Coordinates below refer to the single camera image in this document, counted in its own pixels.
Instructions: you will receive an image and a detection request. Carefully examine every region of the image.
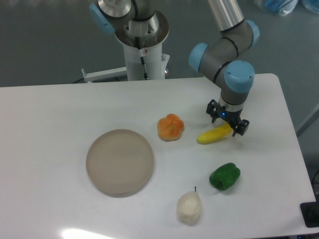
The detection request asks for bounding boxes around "orange bread roll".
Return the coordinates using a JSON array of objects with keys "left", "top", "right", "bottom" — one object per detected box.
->
[{"left": 157, "top": 114, "right": 184, "bottom": 141}]

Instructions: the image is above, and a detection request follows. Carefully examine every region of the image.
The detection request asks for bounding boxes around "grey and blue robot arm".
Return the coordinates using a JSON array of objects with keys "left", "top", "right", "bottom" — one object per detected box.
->
[{"left": 89, "top": 0, "right": 259, "bottom": 135}]

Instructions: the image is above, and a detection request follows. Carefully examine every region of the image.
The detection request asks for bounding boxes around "black device at table edge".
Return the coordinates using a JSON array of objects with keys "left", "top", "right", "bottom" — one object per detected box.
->
[{"left": 300, "top": 202, "right": 319, "bottom": 228}]

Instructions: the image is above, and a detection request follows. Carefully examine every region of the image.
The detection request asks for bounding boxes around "beige round plate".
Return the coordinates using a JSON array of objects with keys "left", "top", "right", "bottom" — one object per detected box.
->
[{"left": 86, "top": 129, "right": 155, "bottom": 198}]

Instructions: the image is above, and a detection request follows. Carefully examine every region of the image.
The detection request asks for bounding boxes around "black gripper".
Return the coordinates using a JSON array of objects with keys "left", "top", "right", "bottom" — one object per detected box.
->
[{"left": 206, "top": 99, "right": 250, "bottom": 137}]

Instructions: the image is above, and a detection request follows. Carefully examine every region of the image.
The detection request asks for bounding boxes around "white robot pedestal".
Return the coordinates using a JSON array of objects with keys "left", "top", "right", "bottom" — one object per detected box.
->
[{"left": 114, "top": 11, "right": 170, "bottom": 81}]

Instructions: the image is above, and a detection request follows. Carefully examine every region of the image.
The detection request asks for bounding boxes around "black cable on pedestal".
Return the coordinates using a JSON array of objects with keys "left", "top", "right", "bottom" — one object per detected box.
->
[{"left": 134, "top": 36, "right": 150, "bottom": 80}]

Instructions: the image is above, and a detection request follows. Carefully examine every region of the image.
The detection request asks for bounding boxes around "white pear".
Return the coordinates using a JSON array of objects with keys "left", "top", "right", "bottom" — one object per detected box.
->
[{"left": 176, "top": 186, "right": 202, "bottom": 226}]

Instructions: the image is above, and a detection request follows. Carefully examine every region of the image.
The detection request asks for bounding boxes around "yellow banana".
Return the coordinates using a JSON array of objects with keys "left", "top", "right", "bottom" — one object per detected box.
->
[{"left": 196, "top": 123, "right": 233, "bottom": 144}]

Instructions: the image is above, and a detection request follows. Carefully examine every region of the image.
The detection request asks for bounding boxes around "green bell pepper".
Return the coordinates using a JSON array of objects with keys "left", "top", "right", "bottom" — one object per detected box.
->
[{"left": 209, "top": 162, "right": 241, "bottom": 191}]

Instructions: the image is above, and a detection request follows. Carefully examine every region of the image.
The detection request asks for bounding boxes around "white metal bracket left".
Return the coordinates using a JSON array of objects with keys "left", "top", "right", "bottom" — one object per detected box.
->
[{"left": 81, "top": 67, "right": 127, "bottom": 83}]

